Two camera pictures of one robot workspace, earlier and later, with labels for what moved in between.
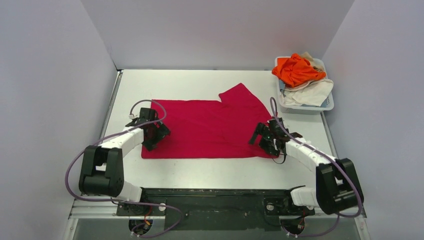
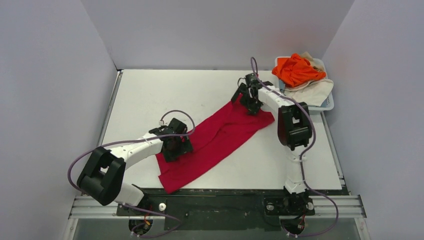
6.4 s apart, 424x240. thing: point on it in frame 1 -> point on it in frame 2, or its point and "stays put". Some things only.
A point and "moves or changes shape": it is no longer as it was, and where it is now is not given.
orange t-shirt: x=295 y=71 stays put
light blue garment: x=281 y=86 stays put
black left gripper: x=159 y=133 -> x=178 y=149
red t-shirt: x=211 y=129 moves or changes shape
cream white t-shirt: x=311 y=92 stays put
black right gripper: x=264 y=136 -> x=247 y=100
